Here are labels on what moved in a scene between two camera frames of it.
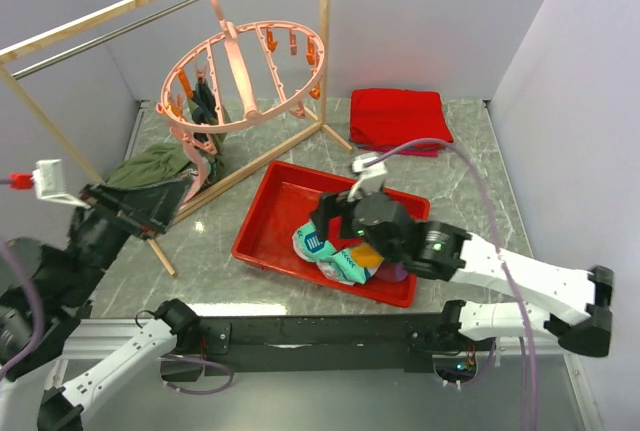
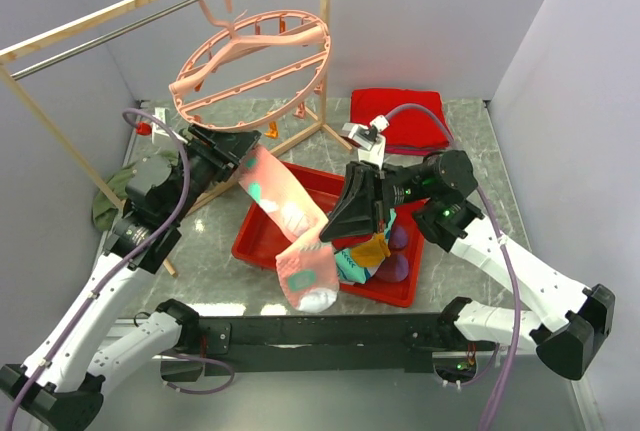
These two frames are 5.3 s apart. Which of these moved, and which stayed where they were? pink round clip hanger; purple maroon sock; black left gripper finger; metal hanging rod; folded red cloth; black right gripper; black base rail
Moved: pink round clip hanger; black left gripper finger; black right gripper
Stayed: black base rail; metal hanging rod; purple maroon sock; folded red cloth
